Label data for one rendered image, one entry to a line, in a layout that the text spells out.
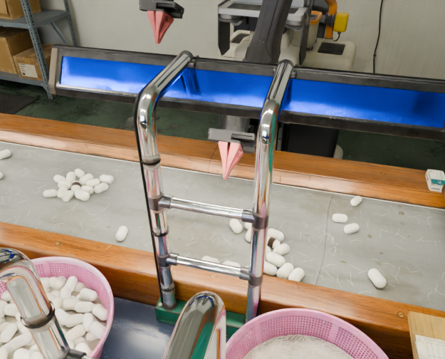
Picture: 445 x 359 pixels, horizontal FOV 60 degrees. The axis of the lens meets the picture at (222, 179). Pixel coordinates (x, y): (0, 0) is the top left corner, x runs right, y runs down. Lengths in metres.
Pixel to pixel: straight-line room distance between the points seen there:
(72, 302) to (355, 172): 0.68
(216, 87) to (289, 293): 0.36
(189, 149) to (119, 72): 0.43
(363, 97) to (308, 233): 0.36
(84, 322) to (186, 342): 0.50
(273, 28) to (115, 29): 2.58
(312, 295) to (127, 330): 0.34
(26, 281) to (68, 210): 0.61
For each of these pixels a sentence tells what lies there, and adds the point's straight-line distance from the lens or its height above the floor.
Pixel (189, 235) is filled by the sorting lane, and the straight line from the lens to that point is 0.81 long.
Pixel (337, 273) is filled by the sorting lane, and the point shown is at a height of 0.74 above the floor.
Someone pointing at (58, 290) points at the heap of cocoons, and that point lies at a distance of 0.79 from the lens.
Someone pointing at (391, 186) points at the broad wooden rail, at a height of 0.76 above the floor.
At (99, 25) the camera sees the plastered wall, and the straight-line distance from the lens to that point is 3.41.
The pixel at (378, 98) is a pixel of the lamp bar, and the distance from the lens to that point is 0.58.
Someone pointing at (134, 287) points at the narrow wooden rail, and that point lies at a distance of 0.77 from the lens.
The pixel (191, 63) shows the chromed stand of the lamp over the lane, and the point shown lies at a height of 1.11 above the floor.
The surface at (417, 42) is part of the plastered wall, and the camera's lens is 2.76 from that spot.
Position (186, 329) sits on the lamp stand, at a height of 1.12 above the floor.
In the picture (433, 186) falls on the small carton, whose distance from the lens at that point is 1.00.
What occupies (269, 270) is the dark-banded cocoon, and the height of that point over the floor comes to 0.76.
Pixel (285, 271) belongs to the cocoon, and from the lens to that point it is 0.73.
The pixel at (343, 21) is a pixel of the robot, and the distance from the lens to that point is 1.73.
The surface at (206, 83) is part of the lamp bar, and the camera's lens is 0.60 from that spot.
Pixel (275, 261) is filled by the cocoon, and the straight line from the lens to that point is 0.75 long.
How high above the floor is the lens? 1.31
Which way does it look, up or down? 37 degrees down
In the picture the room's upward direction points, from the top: straight up
